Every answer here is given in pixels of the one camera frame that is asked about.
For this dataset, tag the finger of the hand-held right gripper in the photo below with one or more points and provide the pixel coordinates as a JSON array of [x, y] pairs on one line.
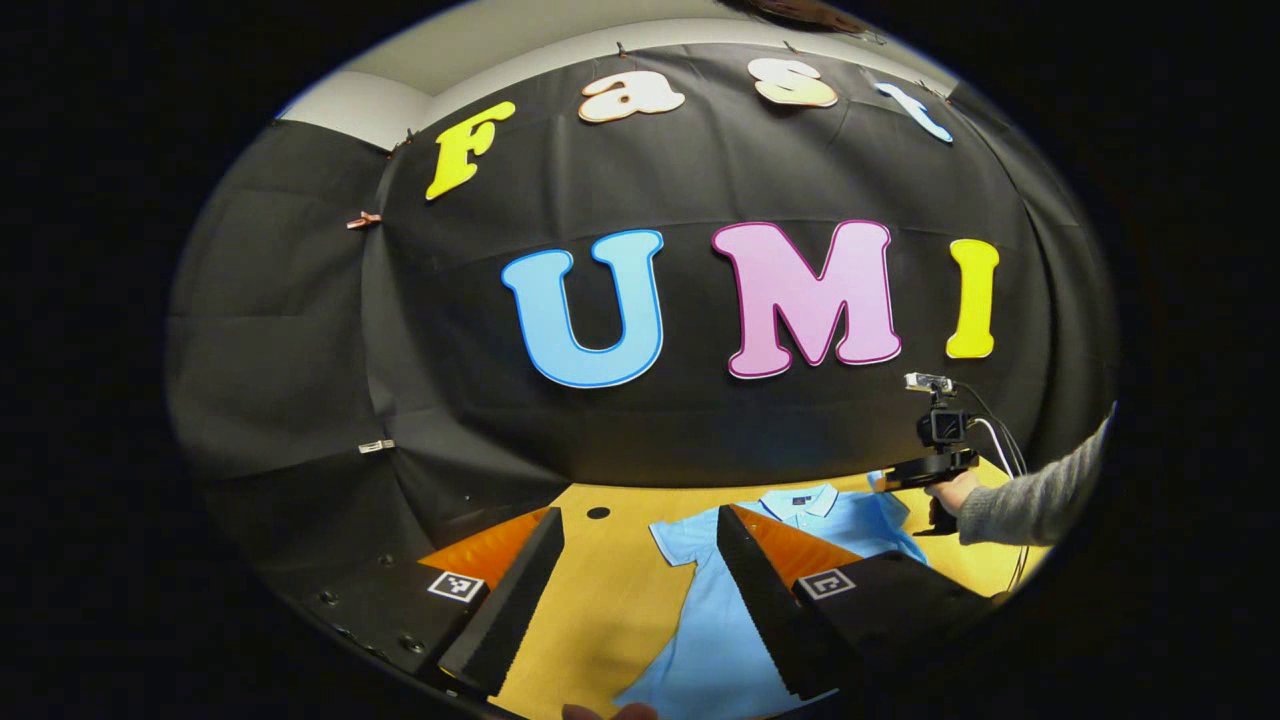
[[930, 468]]

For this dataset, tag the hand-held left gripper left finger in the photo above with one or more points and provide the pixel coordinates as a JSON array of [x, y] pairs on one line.
[[505, 620]]

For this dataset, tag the light blue T-shirt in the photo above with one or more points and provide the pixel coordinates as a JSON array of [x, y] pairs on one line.
[[700, 620]]

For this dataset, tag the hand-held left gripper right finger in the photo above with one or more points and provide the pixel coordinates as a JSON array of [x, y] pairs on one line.
[[765, 620]]

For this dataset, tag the black backdrop cloth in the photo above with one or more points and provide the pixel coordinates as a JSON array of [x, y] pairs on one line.
[[700, 440]]

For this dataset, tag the copper cloth clip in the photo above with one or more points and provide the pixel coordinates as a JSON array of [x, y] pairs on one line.
[[363, 220]]

